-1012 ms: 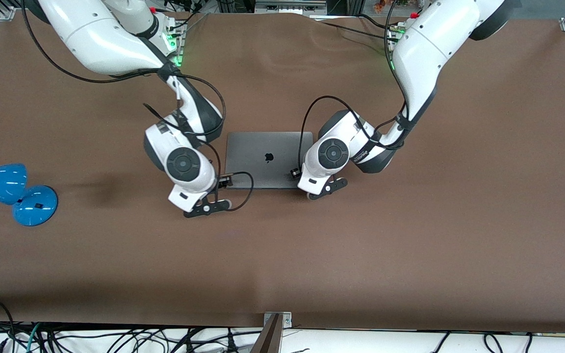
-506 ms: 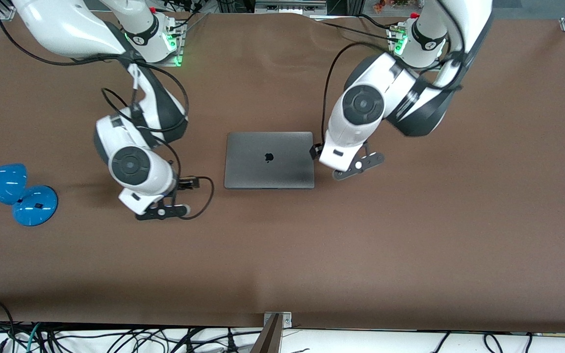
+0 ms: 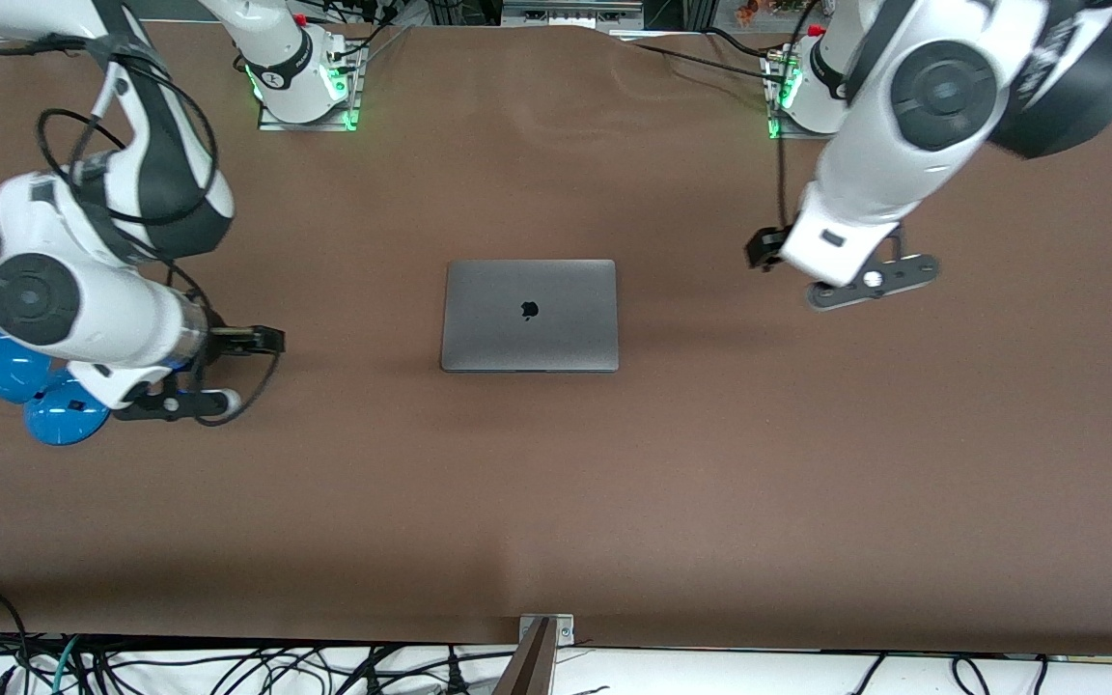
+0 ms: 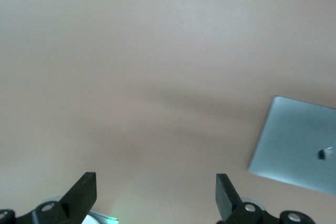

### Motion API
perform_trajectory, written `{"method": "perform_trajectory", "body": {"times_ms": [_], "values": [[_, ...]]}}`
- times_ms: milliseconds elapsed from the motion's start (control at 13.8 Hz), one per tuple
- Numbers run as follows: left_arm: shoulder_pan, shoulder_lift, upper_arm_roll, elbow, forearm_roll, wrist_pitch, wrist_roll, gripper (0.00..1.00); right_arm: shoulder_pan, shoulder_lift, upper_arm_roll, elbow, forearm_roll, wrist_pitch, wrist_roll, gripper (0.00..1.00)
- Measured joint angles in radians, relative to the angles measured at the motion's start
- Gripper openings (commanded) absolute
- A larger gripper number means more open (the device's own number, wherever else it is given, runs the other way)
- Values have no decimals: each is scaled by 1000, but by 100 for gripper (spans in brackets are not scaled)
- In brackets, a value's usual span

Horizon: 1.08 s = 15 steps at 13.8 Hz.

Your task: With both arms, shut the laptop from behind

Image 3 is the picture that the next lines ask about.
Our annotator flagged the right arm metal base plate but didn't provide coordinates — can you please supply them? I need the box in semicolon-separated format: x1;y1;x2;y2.
259;48;364;132

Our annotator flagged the teal cable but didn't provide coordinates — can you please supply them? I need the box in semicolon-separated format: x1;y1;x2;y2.
52;635;84;695

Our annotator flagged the brown table cloth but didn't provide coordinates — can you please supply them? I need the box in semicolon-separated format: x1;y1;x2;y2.
0;21;1112;657

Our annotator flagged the aluminium extrusion frame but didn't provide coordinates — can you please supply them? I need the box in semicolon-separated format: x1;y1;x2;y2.
503;0;644;30

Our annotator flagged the brown post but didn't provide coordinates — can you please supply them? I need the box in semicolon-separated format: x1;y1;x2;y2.
493;618;557;695

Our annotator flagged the black cable across cloth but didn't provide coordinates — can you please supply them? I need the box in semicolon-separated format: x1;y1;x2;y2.
625;27;789;83

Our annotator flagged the grey laptop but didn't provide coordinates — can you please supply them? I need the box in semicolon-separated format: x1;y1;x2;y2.
440;259;620;374

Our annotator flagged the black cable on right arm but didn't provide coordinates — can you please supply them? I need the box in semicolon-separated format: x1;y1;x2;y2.
38;29;221;233

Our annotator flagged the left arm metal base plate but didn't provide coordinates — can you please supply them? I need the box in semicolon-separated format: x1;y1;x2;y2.
764;48;842;141

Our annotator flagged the small metal bracket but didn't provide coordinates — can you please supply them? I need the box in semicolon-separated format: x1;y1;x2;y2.
518;613;576;646

